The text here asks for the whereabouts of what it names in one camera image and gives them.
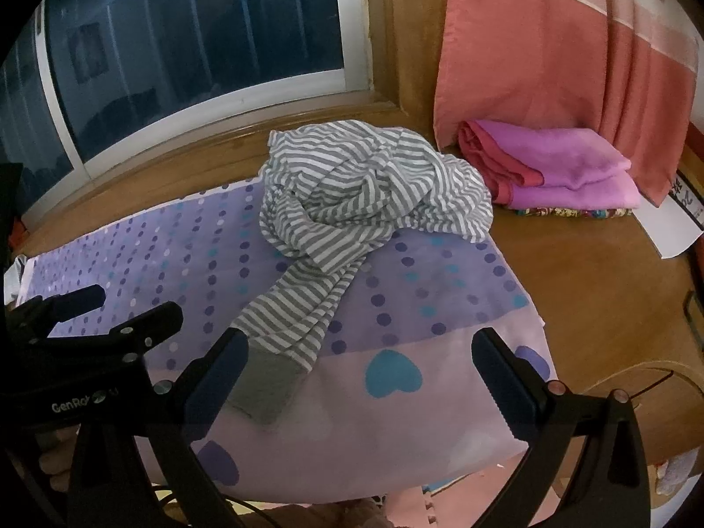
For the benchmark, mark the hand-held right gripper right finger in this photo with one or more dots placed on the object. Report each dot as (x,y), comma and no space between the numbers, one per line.
(503,379)

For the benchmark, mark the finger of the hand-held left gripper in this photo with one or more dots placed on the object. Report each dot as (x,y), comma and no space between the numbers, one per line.
(143,330)
(71,302)

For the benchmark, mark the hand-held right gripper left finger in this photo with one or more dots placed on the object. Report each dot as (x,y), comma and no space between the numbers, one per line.
(220,374)

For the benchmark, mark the grey white striped garment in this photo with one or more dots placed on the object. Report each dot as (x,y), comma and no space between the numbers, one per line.
(374,187)

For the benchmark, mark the person's left hand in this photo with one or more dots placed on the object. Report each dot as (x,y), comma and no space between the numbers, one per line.
(58,465)

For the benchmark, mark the purple dotted bed sheet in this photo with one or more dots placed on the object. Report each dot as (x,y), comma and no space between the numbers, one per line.
(440,396)

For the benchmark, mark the wooden platform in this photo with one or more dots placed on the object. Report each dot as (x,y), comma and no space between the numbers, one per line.
(577,286)

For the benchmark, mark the floral folded cloth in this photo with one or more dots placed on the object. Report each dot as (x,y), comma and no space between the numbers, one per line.
(566,213)

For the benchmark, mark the white plush item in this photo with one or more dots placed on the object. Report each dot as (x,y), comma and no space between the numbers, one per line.
(676,473)

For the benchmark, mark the pink folded blanket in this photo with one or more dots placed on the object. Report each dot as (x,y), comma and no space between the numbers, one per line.
(561,159)

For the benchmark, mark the white paper sheet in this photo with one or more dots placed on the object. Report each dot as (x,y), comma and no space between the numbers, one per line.
(676,225)

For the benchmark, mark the white framed window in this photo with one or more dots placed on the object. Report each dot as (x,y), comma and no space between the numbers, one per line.
(192,38)

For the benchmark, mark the pink striped curtain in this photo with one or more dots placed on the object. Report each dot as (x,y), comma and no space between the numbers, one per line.
(550,55)

